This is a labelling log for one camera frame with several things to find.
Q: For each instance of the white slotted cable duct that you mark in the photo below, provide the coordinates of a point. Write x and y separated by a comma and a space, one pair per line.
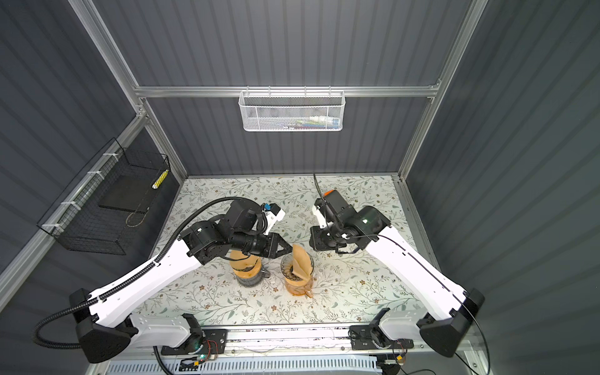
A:
280, 365

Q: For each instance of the white wire basket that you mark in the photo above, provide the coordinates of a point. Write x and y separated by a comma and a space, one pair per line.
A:
264, 113

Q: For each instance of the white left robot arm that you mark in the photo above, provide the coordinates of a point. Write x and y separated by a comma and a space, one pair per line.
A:
110, 326

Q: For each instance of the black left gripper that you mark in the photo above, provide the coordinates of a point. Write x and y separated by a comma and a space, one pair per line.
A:
277, 238

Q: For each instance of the bamboo ring holder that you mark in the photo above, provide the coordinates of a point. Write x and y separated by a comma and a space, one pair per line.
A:
296, 281
249, 271

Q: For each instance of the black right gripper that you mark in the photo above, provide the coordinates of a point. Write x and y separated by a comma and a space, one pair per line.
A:
315, 242

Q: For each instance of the black wire basket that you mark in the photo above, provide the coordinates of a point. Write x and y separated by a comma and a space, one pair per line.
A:
106, 211

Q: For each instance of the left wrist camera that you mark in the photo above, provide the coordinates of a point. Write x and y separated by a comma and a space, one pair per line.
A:
273, 214

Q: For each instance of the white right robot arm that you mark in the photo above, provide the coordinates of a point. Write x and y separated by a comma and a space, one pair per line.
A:
448, 311

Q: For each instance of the black flat pad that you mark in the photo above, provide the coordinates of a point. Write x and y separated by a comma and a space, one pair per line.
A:
129, 194

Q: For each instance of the yellow marker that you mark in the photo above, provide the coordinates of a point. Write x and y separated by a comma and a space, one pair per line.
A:
160, 179

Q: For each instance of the orange glass carafe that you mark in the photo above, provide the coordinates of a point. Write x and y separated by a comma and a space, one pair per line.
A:
306, 290

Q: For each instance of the grey glass carafe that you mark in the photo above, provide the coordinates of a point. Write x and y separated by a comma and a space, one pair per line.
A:
254, 280

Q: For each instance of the grey glass dripper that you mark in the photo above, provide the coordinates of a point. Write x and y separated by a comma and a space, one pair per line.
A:
287, 266

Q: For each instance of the items in white basket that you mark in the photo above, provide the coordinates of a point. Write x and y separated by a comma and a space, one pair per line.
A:
319, 123

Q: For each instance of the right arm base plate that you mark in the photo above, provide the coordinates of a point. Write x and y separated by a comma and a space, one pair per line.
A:
365, 337

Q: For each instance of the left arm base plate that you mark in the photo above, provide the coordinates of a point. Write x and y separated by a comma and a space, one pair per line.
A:
210, 342

